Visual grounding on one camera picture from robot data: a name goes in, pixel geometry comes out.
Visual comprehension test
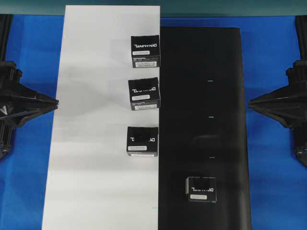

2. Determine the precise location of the black base mat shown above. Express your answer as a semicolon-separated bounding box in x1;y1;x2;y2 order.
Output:
158;27;251;230

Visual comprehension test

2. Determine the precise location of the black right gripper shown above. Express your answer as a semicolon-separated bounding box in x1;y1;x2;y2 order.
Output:
248;60;307;129

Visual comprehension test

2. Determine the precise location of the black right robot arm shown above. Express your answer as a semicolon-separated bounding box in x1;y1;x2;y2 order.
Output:
248;15;307;166

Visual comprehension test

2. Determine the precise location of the white base sheet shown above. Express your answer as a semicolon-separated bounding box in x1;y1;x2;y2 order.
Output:
42;5;160;230

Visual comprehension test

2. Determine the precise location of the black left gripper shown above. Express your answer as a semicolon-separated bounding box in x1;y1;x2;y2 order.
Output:
0;61;59;128

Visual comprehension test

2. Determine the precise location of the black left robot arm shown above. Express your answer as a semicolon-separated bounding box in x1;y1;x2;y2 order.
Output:
0;14;59;159

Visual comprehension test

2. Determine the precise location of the black dynamixel box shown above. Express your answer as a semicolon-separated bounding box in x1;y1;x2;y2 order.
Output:
185;177;217;203
128;77;161;111
130;35;161;68
126;126;158;157

